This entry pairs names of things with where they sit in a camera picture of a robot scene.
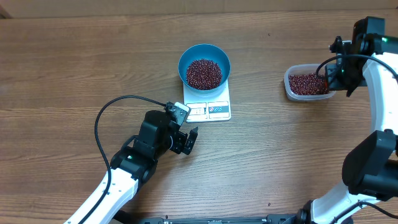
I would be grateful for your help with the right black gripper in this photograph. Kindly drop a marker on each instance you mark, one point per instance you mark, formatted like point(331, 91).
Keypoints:
point(333, 83)

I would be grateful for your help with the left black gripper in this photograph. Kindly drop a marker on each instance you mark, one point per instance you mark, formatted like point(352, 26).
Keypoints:
point(178, 144)

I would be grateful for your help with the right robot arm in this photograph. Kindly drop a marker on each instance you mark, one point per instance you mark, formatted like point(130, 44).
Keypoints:
point(369, 175)

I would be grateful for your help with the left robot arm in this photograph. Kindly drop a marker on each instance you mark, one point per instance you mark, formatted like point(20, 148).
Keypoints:
point(136, 162)

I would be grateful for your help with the white digital kitchen scale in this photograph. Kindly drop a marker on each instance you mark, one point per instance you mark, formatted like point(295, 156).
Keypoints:
point(208, 106)

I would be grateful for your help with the red beans in bowl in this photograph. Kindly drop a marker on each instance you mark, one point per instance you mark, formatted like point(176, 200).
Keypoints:
point(204, 74)

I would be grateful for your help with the teal plastic bowl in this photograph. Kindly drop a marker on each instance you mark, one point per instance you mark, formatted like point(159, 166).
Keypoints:
point(206, 51)

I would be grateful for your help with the red adzuki beans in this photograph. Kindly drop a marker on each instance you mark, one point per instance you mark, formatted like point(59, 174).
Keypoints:
point(308, 84)

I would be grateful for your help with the clear plastic food container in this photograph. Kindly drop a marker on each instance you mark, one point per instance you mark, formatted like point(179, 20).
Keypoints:
point(298, 70)

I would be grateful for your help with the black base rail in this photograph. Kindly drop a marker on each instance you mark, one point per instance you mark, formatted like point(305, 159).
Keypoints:
point(124, 217)

